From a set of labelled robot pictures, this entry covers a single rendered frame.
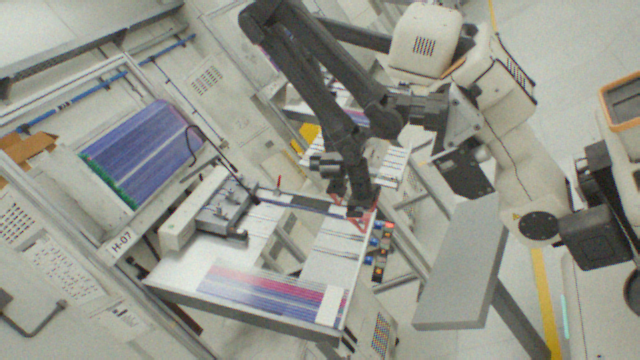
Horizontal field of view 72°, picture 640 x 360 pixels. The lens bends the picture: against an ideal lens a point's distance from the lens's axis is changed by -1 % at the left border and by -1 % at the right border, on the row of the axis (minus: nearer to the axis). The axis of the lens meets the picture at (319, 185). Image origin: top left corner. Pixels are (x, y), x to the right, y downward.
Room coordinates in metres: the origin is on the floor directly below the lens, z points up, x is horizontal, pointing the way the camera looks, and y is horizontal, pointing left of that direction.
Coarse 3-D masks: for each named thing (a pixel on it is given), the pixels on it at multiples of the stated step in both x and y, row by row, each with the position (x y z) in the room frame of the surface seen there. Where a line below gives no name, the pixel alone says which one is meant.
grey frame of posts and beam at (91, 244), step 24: (144, 72) 2.11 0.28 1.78; (0, 168) 1.47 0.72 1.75; (192, 168) 1.92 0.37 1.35; (168, 192) 1.77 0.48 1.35; (48, 216) 1.48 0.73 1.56; (144, 216) 1.63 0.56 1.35; (72, 240) 1.49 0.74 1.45; (96, 240) 1.50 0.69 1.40; (288, 240) 2.10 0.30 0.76; (96, 264) 1.49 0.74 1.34; (120, 264) 1.49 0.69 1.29; (408, 264) 1.83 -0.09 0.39; (144, 288) 1.49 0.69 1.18; (168, 312) 1.49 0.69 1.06; (192, 336) 1.49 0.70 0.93
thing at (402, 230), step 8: (384, 200) 2.11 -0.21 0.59; (384, 208) 2.09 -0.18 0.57; (392, 216) 2.09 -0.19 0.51; (400, 224) 2.10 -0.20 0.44; (400, 232) 2.09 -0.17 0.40; (408, 232) 2.11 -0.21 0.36; (408, 240) 2.09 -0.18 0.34; (416, 240) 2.12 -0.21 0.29; (416, 248) 2.08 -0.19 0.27; (416, 256) 2.10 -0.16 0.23; (424, 256) 2.09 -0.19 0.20; (424, 264) 2.10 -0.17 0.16; (432, 264) 2.11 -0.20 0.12; (416, 296) 2.13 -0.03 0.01
